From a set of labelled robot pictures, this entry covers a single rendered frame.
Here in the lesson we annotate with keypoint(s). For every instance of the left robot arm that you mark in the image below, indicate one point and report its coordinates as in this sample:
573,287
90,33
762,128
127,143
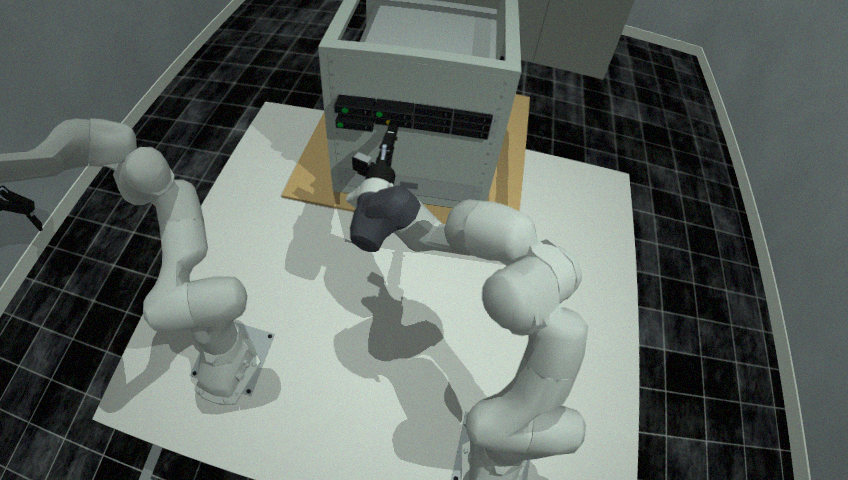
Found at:
175,303

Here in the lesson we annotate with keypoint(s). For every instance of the grey metal rack frame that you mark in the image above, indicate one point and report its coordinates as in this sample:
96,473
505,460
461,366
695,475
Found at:
463,73

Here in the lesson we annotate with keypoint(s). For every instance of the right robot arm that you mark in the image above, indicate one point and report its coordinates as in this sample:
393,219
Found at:
518,297

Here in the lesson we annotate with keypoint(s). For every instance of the tan wooden board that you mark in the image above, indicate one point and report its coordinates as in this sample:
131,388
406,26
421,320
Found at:
311,180

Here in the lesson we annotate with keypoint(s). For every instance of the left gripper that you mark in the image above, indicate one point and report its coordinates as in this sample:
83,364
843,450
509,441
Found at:
19,202

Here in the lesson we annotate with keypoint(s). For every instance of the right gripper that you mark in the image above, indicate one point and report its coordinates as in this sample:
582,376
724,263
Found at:
381,169

